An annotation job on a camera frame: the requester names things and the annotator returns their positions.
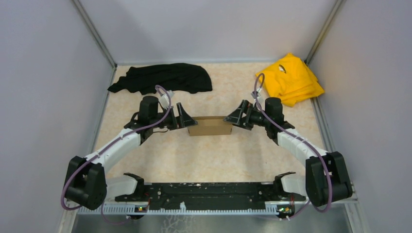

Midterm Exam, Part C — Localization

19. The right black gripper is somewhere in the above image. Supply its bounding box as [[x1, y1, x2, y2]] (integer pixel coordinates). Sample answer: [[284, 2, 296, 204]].
[[223, 100, 270, 131]]

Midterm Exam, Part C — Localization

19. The right aluminium corner post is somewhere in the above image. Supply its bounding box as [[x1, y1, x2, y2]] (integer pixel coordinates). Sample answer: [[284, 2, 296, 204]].
[[305, 0, 346, 66]]

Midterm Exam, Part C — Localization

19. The aluminium frame rail front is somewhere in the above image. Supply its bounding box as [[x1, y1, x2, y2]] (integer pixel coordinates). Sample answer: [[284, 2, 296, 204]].
[[66, 182, 359, 216]]

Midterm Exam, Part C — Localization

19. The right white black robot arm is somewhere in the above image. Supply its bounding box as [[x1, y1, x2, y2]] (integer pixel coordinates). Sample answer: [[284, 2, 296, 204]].
[[223, 93, 353, 207]]

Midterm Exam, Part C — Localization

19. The brown cardboard paper box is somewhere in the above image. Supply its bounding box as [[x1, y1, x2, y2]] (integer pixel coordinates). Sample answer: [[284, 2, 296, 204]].
[[188, 116, 232, 136]]

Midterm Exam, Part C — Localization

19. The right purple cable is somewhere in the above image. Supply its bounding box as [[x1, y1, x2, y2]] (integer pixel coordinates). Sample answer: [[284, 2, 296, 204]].
[[253, 73, 333, 221]]

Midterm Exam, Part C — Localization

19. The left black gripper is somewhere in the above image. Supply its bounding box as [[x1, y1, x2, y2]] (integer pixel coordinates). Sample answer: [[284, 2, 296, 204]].
[[151, 102, 198, 131]]

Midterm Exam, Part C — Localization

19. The yellow folded cloth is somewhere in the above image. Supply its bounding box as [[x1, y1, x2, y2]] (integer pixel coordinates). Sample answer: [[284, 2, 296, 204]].
[[256, 53, 325, 107]]

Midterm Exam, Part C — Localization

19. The black cloth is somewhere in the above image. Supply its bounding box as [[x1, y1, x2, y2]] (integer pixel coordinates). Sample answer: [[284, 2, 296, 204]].
[[107, 63, 213, 95]]

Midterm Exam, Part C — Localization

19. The purple cable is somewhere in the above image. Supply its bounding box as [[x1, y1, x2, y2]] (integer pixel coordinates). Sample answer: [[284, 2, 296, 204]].
[[253, 73, 333, 221], [60, 84, 172, 225]]

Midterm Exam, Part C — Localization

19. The aluminium corner post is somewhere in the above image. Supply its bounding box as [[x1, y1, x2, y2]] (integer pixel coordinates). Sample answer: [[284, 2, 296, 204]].
[[70, 0, 117, 69], [305, 0, 346, 66]]

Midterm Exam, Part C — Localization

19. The left aluminium corner post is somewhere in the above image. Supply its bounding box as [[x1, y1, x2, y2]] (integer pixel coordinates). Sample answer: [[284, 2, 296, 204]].
[[70, 0, 117, 69]]

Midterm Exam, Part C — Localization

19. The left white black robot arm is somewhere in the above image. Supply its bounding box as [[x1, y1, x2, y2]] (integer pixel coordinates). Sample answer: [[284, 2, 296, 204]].
[[60, 91, 198, 210]]

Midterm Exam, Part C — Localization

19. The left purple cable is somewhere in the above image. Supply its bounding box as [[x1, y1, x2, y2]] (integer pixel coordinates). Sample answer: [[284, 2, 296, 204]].
[[60, 84, 172, 225]]

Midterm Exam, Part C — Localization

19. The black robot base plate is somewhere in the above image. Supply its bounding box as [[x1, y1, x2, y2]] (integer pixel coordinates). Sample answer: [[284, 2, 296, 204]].
[[115, 182, 306, 211]]

